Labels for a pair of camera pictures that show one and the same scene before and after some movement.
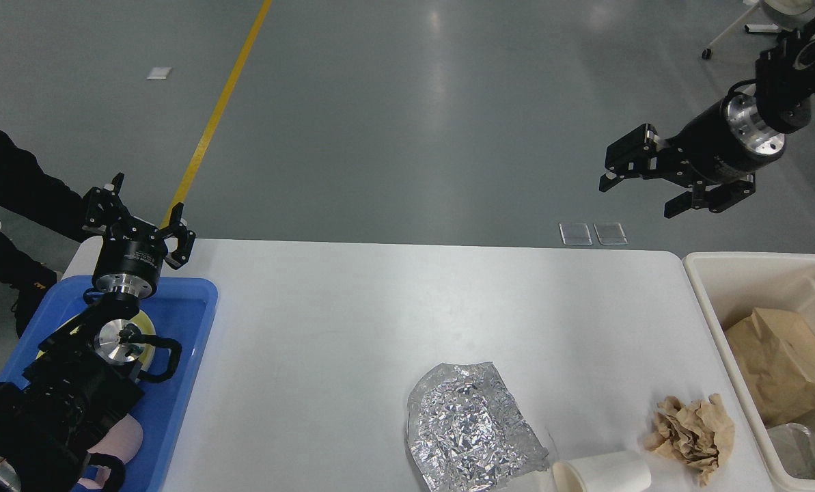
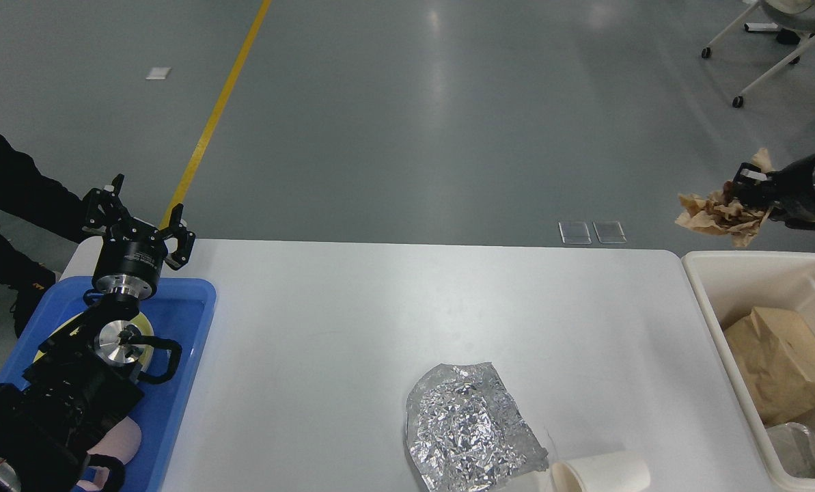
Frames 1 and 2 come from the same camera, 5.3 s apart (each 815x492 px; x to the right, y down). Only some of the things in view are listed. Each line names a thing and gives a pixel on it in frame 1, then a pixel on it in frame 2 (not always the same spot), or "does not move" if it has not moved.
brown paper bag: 792,373 does not move
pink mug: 122,442 does not move
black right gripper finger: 634,155 → 750,183
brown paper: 699,432 → 719,212
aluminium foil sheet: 466,431 does not move
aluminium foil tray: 799,451 does not move
